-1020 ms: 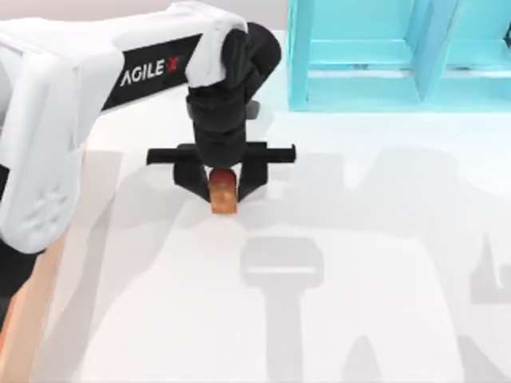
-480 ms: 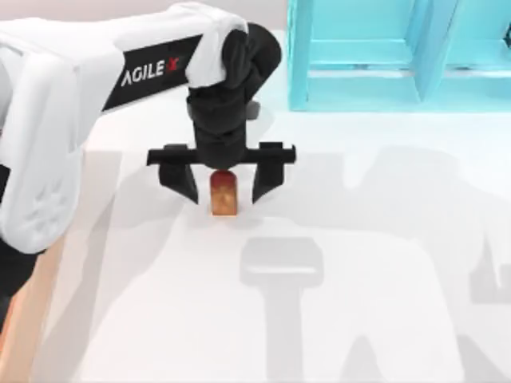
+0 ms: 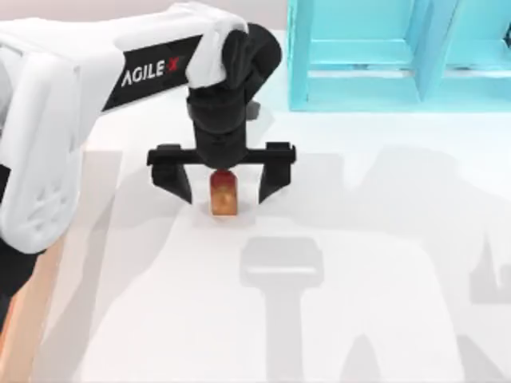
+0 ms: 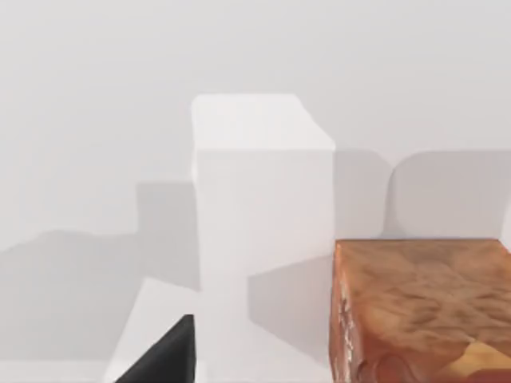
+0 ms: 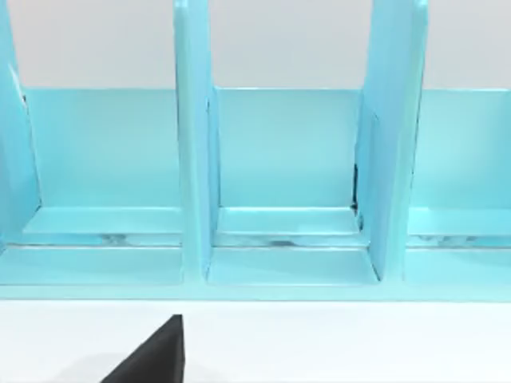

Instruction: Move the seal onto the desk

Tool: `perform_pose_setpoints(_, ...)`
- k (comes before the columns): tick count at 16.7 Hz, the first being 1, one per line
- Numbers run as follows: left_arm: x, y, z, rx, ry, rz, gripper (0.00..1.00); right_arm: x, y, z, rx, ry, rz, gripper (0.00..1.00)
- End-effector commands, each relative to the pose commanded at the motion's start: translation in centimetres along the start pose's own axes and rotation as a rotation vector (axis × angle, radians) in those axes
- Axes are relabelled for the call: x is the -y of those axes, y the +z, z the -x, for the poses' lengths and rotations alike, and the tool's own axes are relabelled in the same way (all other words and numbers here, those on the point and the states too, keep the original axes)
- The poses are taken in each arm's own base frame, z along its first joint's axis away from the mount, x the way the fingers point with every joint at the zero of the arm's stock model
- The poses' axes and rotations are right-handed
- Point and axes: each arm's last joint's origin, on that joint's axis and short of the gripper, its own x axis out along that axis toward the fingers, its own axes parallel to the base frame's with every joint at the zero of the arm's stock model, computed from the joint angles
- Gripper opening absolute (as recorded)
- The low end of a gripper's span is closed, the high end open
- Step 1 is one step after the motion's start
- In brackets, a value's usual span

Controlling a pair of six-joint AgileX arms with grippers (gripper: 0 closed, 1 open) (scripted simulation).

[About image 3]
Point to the orange bottle with red cap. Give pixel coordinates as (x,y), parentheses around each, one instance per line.
(224,195)

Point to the light blue rack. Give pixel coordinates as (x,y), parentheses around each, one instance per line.
(399,52)

